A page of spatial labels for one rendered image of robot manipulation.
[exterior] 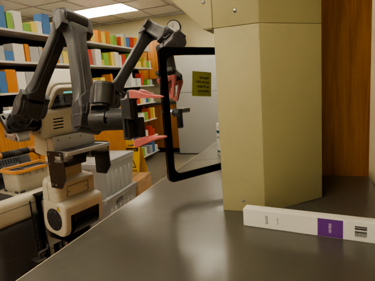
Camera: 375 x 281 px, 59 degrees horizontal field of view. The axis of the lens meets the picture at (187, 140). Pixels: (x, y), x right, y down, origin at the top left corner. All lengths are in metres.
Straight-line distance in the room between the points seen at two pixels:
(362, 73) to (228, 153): 0.54
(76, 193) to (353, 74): 1.23
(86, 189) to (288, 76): 1.12
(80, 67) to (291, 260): 0.75
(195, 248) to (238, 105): 0.36
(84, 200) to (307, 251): 1.13
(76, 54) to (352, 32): 0.85
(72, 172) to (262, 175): 1.01
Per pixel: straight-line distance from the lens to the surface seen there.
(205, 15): 0.88
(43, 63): 1.29
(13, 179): 1.84
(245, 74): 0.84
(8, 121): 1.47
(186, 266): 0.68
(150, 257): 0.72
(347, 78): 1.20
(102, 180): 3.05
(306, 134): 0.94
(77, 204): 1.60
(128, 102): 0.82
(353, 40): 1.21
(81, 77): 1.02
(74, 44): 1.10
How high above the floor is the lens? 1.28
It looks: 9 degrees down
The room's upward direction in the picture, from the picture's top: 4 degrees counter-clockwise
